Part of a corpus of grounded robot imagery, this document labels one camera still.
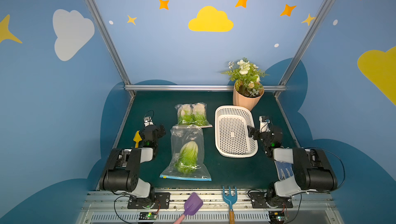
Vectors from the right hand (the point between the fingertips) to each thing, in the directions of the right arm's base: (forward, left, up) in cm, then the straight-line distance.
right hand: (258, 124), depth 95 cm
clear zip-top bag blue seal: (-8, +49, -5) cm, 50 cm away
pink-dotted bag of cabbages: (+5, +41, +1) cm, 41 cm away
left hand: (-5, +63, +1) cm, 64 cm away
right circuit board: (-47, -3, -8) cm, 48 cm away
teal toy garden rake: (-41, +19, -6) cm, 46 cm away
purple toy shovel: (-45, +37, -6) cm, 59 cm away
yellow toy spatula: (-13, +74, -3) cm, 75 cm away
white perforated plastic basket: (-5, +16, -8) cm, 19 cm away
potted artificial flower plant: (+22, +6, +10) cm, 25 cm away
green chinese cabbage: (-27, +41, +2) cm, 50 cm away
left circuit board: (-50, +58, -7) cm, 77 cm away
